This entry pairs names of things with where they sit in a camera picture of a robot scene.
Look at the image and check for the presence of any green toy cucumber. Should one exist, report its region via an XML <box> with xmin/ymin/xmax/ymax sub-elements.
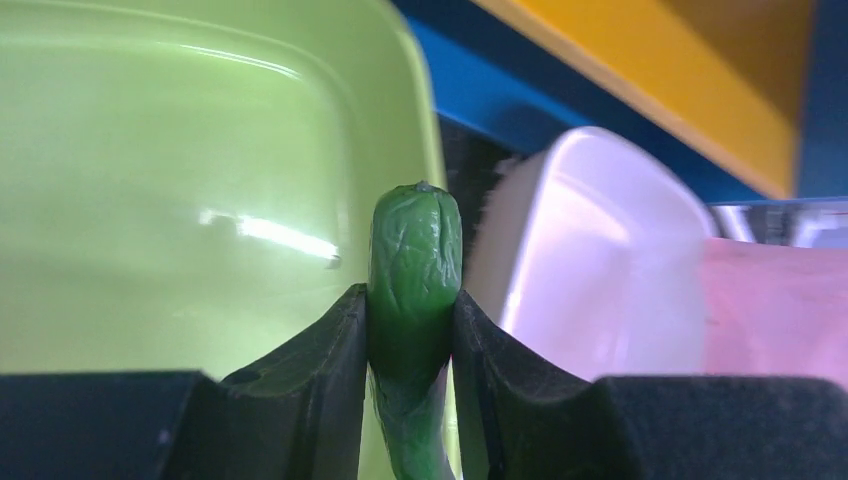
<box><xmin>366</xmin><ymin>181</ymin><xmax>463</xmax><ymax>479</ymax></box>

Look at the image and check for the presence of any pink plastic grocery bag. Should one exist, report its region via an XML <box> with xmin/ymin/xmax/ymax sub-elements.
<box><xmin>701</xmin><ymin>238</ymin><xmax>847</xmax><ymax>387</ymax></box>

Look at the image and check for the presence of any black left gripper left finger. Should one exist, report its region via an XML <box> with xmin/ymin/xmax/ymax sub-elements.
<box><xmin>1</xmin><ymin>284</ymin><xmax>367</xmax><ymax>479</ymax></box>

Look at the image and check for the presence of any colourful wooden shelf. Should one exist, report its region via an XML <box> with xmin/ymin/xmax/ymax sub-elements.
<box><xmin>398</xmin><ymin>1</ymin><xmax>847</xmax><ymax>204</ymax></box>

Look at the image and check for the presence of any green plastic tray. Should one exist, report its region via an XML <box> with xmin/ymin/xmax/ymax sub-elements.
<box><xmin>0</xmin><ymin>0</ymin><xmax>463</xmax><ymax>480</ymax></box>

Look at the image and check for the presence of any white rectangular tray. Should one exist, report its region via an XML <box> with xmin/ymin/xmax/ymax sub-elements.
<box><xmin>463</xmin><ymin>127</ymin><xmax>716</xmax><ymax>380</ymax></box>

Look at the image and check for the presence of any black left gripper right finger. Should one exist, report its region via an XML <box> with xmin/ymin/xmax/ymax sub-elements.
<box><xmin>452</xmin><ymin>292</ymin><xmax>847</xmax><ymax>479</ymax></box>

